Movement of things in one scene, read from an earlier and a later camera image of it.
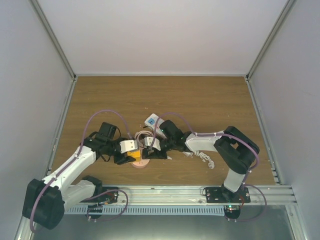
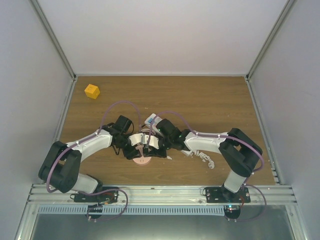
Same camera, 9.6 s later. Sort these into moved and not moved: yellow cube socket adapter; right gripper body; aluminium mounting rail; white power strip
Moved: yellow cube socket adapter
Not moved: aluminium mounting rail; right gripper body; white power strip
